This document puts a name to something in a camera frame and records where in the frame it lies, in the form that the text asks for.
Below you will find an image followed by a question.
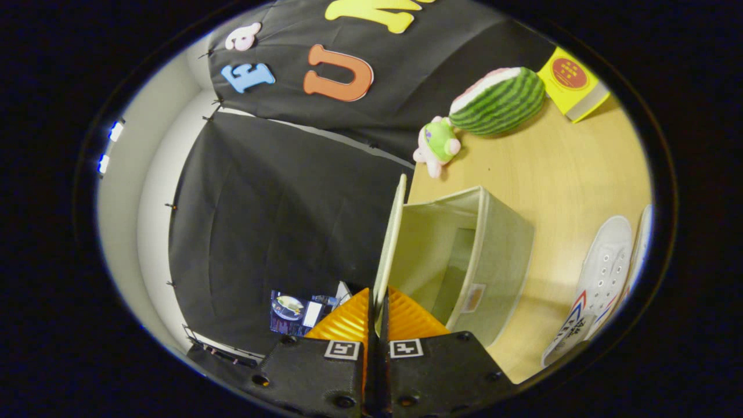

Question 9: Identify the black backdrop cloth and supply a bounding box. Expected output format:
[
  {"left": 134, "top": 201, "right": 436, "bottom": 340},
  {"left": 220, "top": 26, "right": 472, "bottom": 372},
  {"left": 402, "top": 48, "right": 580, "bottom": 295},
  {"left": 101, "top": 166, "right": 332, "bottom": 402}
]
[{"left": 167, "top": 0, "right": 559, "bottom": 356}]

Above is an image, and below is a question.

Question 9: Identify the pink and green plush toy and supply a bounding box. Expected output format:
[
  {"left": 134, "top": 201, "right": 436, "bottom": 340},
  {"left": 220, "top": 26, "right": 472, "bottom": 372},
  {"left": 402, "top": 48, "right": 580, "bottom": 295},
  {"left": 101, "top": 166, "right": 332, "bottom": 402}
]
[{"left": 413, "top": 116, "right": 463, "bottom": 179}]

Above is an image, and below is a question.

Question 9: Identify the white canvas shoe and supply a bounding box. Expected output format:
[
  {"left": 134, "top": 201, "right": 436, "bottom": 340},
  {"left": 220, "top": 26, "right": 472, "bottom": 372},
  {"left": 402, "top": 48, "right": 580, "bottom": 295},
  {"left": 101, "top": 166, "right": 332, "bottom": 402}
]
[
  {"left": 614, "top": 203, "right": 655, "bottom": 311},
  {"left": 541, "top": 215, "right": 634, "bottom": 367}
]

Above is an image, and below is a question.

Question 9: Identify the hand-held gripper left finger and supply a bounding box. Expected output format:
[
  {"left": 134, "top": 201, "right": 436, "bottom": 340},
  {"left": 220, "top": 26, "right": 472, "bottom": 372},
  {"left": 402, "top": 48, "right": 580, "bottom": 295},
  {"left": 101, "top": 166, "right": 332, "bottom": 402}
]
[{"left": 244, "top": 287, "right": 376, "bottom": 418}]

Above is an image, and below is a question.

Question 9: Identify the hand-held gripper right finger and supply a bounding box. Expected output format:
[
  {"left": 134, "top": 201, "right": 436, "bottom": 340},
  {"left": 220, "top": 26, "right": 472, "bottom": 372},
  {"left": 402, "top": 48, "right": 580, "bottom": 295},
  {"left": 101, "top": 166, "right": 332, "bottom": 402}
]
[{"left": 377, "top": 284, "right": 517, "bottom": 418}]

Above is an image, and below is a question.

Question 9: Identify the watermelon slice plush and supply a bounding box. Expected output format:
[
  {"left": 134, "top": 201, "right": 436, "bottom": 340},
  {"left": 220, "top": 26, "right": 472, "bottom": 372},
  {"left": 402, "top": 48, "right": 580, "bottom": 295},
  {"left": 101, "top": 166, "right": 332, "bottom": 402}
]
[{"left": 448, "top": 66, "right": 547, "bottom": 138}]

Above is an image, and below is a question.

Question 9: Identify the beige fabric storage box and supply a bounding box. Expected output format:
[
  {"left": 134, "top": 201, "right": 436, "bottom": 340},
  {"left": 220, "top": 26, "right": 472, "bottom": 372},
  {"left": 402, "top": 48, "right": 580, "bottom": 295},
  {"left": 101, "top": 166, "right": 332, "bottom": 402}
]
[{"left": 373, "top": 174, "right": 535, "bottom": 349}]

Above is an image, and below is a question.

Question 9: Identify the blue printed carton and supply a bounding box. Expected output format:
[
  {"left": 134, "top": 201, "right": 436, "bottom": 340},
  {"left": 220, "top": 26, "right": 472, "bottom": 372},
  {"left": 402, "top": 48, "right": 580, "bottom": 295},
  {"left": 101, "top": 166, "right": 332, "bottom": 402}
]
[{"left": 269, "top": 290, "right": 341, "bottom": 338}]

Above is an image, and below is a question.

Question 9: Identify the yellow book with red circle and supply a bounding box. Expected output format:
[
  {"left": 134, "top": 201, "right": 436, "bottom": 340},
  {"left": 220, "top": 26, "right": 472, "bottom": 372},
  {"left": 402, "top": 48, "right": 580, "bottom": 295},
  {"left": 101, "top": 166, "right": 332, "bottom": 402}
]
[{"left": 536, "top": 46, "right": 612, "bottom": 123}]

